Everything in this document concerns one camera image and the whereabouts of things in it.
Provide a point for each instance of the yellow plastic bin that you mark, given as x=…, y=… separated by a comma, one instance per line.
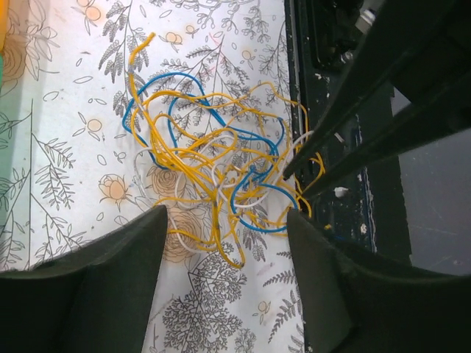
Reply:
x=4, y=6

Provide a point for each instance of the right green plastic bin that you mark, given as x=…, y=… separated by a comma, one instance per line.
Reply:
x=17, y=106

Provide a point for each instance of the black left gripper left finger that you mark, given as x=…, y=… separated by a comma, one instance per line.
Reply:
x=95, y=299

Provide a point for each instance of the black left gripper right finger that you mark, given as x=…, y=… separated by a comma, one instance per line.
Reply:
x=354, y=300

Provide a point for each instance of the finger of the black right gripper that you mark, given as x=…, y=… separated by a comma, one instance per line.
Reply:
x=418, y=46
x=439, y=115

